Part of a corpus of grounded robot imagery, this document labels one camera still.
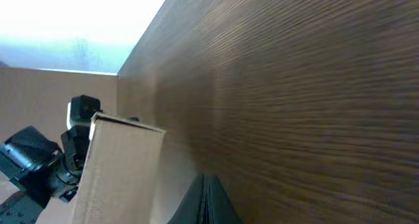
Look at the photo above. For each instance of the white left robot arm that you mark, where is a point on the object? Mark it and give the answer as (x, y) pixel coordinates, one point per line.
(41, 170)

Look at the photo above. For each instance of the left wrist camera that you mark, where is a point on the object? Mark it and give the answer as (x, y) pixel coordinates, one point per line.
(81, 109)

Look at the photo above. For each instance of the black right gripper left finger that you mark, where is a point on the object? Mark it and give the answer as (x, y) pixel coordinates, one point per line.
(190, 209)

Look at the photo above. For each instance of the brown cardboard box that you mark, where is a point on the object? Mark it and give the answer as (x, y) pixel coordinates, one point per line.
(134, 173)

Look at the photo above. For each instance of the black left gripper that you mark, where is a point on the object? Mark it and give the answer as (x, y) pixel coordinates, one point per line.
(76, 143)

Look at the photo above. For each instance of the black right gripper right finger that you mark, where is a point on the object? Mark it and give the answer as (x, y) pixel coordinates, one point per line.
(218, 207)

